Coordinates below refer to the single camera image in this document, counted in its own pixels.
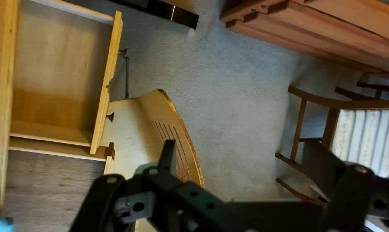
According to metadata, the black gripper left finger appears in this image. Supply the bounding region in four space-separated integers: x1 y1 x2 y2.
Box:
68 139 231 232

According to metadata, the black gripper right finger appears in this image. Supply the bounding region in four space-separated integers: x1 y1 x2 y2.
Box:
301 140 389 232

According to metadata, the light wood open drawer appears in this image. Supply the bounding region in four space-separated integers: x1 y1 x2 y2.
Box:
8 0 124 163

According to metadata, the dark chair striped cushion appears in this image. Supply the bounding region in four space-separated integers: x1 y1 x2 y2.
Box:
274 82 389 207

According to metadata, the light wooden chair back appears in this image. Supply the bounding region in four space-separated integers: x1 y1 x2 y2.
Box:
103 87 206 232

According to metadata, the light wood roll-top desk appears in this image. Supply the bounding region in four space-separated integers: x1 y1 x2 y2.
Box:
0 0 115 232

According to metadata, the brown wooden table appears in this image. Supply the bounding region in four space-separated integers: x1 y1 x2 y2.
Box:
219 0 389 78

